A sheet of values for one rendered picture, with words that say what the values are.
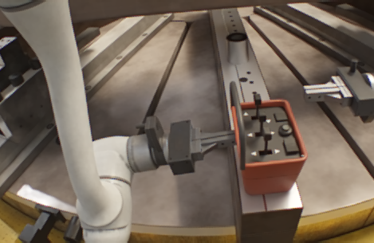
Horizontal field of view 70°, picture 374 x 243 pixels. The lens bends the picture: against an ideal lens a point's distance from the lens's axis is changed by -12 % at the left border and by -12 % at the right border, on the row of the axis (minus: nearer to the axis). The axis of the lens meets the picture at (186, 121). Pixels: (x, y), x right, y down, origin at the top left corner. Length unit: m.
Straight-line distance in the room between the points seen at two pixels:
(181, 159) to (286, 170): 0.22
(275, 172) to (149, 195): 0.68
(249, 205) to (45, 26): 0.53
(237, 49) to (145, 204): 0.66
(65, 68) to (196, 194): 0.81
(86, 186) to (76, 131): 0.10
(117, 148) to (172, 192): 0.52
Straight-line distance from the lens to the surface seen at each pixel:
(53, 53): 0.47
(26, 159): 1.56
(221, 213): 1.11
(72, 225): 1.17
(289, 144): 0.64
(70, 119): 0.51
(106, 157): 0.71
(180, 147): 0.68
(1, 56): 1.51
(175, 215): 1.13
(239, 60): 1.11
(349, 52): 1.98
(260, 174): 0.61
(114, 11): 1.22
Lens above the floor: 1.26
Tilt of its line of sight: 40 degrees down
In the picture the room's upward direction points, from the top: 10 degrees counter-clockwise
